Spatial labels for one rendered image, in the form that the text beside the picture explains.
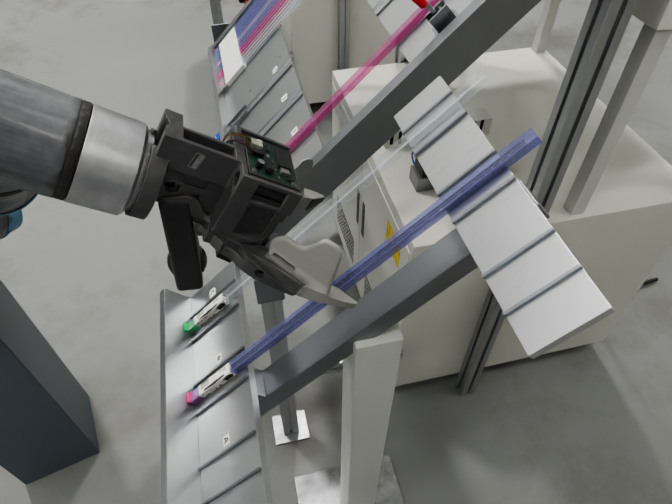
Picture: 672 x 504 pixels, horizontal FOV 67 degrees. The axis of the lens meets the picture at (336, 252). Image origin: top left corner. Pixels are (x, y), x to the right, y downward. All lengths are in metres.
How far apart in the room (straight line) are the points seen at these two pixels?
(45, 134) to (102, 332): 1.40
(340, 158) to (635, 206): 0.67
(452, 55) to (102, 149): 0.51
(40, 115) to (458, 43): 0.54
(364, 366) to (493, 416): 0.91
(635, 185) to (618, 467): 0.73
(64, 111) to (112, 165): 0.04
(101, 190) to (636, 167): 1.15
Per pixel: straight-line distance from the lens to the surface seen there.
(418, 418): 1.48
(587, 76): 0.85
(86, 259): 1.99
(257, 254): 0.43
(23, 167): 0.40
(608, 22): 0.82
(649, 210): 1.26
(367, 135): 0.78
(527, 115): 1.41
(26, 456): 1.48
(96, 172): 0.39
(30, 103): 0.40
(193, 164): 0.40
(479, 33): 0.77
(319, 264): 0.43
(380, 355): 0.64
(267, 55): 1.16
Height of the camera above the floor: 1.33
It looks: 47 degrees down
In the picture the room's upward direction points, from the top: straight up
